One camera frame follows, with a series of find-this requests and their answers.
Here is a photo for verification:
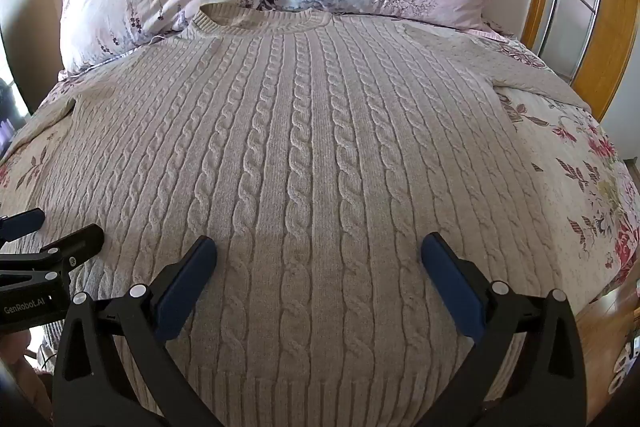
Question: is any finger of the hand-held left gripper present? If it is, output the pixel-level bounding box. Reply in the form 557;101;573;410
40;223;105;266
0;208;46;244

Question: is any window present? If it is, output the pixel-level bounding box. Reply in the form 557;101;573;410
0;57;32;158

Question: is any floral bedspread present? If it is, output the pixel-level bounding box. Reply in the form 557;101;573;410
0;17;640;308

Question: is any white patterned object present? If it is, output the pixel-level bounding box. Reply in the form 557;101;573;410
614;332;640;394

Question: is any person's left hand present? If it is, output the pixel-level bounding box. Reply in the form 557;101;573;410
0;329;53;423

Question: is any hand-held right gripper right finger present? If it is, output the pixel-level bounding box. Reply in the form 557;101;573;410
420;232;588;427

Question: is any beige cable-knit sweater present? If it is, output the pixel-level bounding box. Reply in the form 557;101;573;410
0;4;593;427

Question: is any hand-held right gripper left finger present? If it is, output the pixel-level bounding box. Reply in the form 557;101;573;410
51;235;221;427

